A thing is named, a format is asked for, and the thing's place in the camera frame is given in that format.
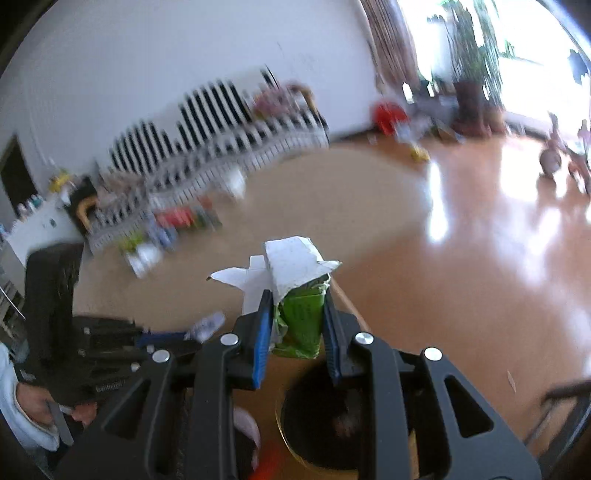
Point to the yellow object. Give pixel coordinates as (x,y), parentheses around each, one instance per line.
(60,181)

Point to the paper scrap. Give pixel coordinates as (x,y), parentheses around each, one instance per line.
(511,381)

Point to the black lined trash bin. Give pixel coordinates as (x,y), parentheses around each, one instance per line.
(314,415)

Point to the beige plush toy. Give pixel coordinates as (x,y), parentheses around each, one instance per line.
(121,185)

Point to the pink tricycle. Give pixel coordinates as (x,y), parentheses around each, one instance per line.
(549,161)

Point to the white plastic wrapper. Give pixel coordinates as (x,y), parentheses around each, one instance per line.
(205,325)

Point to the brown patterned curtain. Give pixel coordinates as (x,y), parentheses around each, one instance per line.
(392,41)

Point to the brown cardboard piece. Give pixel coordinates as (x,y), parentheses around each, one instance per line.
(445,131)

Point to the white plastic bag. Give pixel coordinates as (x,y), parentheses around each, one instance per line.
(145,258)

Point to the dark rectangular panel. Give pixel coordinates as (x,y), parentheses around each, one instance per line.
(16,170)

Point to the small yellow toy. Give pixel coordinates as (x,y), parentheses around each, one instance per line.
(419,153)

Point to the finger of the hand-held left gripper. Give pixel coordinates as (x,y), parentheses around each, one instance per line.
(161,339)

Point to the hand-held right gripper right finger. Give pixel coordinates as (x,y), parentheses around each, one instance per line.
(332,344)

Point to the green and white torn carton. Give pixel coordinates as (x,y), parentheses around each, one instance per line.
(300,318)

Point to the black bag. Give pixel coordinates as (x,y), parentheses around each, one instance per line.
(81,189)

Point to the red box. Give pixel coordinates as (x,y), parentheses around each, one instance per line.
(175,218)

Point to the red object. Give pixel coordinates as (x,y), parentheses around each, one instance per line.
(270,461)

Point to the wooden sofa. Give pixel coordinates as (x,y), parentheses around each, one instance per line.
(86,207)

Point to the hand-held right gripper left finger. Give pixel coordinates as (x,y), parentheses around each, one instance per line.
(261,344)

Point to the black metal chair frame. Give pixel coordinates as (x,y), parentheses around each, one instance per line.
(568,392)

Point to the pink printed cushion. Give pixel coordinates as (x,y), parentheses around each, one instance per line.
(272,101)

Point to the white cabinet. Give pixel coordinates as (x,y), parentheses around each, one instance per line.
(37,230)

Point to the person's left hand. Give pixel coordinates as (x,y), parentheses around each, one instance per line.
(32,399)

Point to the black chair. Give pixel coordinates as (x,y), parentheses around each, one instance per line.
(53,300)

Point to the red bag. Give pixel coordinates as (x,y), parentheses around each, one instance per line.
(388,117)

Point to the pink round object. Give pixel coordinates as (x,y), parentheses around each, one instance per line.
(244,424)

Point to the potted plant brown pot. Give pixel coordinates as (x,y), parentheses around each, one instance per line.
(471,106)

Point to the person's left forearm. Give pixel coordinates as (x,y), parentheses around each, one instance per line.
(9,392)

